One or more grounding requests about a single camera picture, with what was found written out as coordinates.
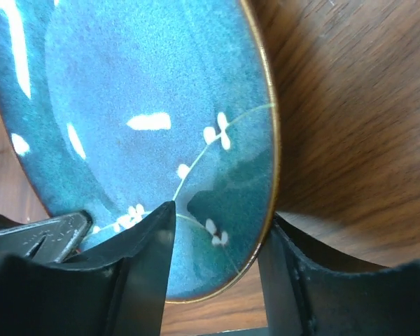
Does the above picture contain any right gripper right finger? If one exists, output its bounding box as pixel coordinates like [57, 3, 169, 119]
[258, 215, 420, 335]

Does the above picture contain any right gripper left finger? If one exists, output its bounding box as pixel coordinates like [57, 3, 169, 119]
[0, 201, 176, 335]

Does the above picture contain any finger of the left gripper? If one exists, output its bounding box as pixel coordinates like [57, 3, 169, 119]
[0, 211, 92, 263]

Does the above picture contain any dark blue plate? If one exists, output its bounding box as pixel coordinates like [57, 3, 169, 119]
[0, 1, 279, 304]

